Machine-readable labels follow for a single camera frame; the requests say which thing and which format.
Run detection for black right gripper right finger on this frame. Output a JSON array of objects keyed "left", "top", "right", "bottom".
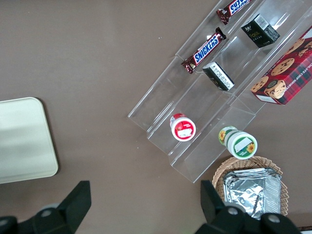
[{"left": 195, "top": 180, "right": 261, "bottom": 234}]

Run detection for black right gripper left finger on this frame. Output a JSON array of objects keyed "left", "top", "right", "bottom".
[{"left": 34, "top": 180, "right": 92, "bottom": 234}]

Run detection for light wicker basket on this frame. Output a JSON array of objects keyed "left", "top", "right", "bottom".
[{"left": 212, "top": 156, "right": 289, "bottom": 217}]

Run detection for cream plastic tray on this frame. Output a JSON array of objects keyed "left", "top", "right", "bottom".
[{"left": 0, "top": 97, "right": 59, "bottom": 185}]

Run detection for stacked aluminium foil trays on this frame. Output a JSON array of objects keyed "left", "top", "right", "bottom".
[{"left": 223, "top": 167, "right": 281, "bottom": 220}]

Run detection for green lid yogurt cup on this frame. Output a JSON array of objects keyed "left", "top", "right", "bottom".
[{"left": 218, "top": 126, "right": 258, "bottom": 159}]

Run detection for red lid yogurt cup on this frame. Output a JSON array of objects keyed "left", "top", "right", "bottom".
[{"left": 170, "top": 113, "right": 197, "bottom": 142}]

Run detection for clear acrylic stepped display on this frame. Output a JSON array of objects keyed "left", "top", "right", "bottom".
[{"left": 128, "top": 0, "right": 312, "bottom": 184}]

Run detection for small black carton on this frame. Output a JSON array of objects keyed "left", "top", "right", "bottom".
[
  {"left": 240, "top": 14, "right": 281, "bottom": 49},
  {"left": 202, "top": 61, "right": 235, "bottom": 92}
]

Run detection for red tartan cookie box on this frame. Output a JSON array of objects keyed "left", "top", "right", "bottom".
[{"left": 250, "top": 25, "right": 312, "bottom": 105}]

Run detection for Snickers chocolate bar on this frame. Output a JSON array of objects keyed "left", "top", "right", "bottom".
[
  {"left": 181, "top": 27, "right": 227, "bottom": 75},
  {"left": 216, "top": 0, "right": 252, "bottom": 25}
]

